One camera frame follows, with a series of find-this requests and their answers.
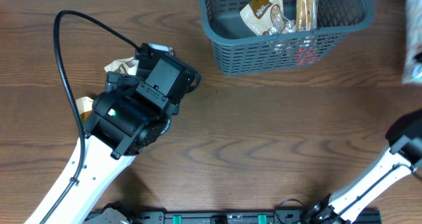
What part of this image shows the multicolour tissue pack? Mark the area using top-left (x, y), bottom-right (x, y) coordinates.
top-left (402, 0), bottom-right (421, 84)

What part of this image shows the orange biscuit roll pack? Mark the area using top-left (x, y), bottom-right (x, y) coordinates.
top-left (293, 0), bottom-right (319, 67)

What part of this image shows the beige snack bag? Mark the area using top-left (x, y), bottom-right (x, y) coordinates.
top-left (75, 96), bottom-right (94, 123)
top-left (104, 47), bottom-right (175, 76)
top-left (240, 0), bottom-right (296, 36)

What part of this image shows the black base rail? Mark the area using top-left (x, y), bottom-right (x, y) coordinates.
top-left (82, 202), bottom-right (382, 224)

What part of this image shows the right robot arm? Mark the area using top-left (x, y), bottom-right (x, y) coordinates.
top-left (303, 109), bottom-right (421, 223)

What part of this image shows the dark grey plastic basket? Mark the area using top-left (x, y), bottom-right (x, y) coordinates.
top-left (198, 0), bottom-right (375, 76)

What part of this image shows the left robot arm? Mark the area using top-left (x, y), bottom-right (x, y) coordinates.
top-left (27, 43), bottom-right (201, 223)

